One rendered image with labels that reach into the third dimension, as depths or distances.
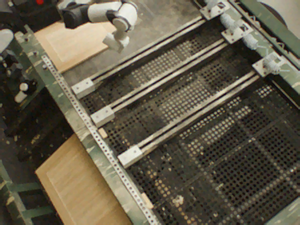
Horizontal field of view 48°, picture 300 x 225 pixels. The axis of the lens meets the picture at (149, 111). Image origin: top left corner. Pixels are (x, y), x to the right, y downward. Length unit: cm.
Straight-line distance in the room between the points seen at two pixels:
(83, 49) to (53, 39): 22
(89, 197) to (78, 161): 25
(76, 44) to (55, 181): 93
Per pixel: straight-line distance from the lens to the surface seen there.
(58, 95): 211
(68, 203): 233
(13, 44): 243
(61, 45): 236
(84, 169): 224
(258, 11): 290
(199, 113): 199
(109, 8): 166
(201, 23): 236
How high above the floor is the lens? 167
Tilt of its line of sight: 14 degrees down
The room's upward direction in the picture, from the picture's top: 47 degrees clockwise
